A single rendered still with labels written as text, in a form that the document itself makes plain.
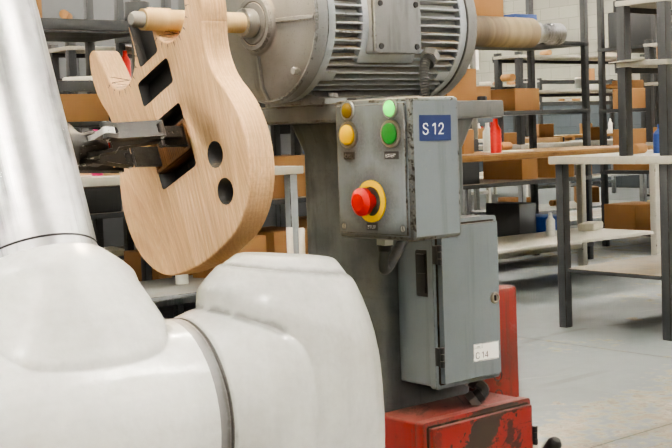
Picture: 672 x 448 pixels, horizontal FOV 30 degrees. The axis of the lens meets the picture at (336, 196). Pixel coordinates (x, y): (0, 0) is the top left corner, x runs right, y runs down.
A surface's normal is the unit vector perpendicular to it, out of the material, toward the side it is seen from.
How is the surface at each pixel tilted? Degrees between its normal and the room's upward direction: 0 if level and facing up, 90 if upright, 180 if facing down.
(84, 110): 90
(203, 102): 90
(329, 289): 62
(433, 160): 90
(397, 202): 90
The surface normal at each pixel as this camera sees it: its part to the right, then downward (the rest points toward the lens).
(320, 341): 0.40, -0.08
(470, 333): 0.65, 0.02
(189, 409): 0.63, -0.25
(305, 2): -0.38, -0.05
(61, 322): 0.35, -0.50
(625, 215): -0.80, 0.06
